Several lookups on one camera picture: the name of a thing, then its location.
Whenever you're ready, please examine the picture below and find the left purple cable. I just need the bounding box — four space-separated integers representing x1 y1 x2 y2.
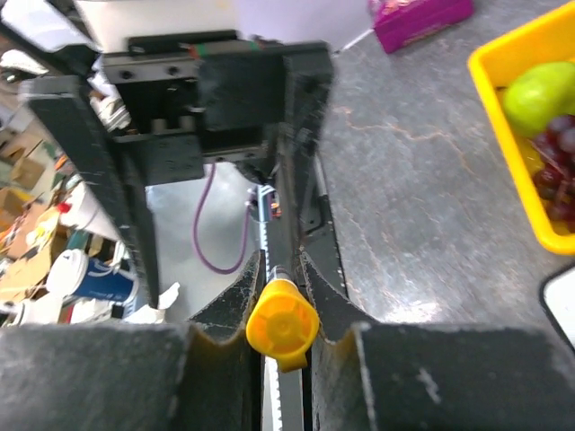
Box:
192 162 255 275

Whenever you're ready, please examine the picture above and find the yellow marker cap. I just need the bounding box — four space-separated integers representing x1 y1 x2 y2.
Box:
245 280 320 373

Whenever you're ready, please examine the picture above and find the green pear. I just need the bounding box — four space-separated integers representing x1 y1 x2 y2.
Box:
502 61 574 137

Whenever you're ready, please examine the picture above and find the yellow plastic tray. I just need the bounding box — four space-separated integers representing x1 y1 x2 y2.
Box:
468 1 574 255

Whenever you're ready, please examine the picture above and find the purple snack bag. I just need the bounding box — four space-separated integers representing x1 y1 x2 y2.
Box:
367 0 474 54

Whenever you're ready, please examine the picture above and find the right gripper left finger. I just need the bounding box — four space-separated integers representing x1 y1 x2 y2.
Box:
1 252 265 430

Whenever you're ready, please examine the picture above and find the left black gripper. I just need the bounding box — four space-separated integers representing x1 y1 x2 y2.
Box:
19 31 334 308

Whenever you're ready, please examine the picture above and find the white whiteboard marker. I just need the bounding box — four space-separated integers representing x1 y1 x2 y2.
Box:
268 265 293 283

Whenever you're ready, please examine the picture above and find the small whiteboard black frame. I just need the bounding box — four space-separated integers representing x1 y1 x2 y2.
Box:
539 263 574 350

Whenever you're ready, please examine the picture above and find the white slotted cable duct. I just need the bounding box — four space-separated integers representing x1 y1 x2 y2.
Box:
252 186 305 430

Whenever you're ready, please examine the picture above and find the dark red grapes bunch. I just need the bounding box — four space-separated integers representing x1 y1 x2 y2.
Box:
531 114 574 233

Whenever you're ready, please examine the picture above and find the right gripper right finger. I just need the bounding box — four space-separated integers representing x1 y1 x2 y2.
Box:
300 254 574 430

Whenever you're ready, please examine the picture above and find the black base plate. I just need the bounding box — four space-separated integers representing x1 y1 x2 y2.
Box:
301 154 349 297

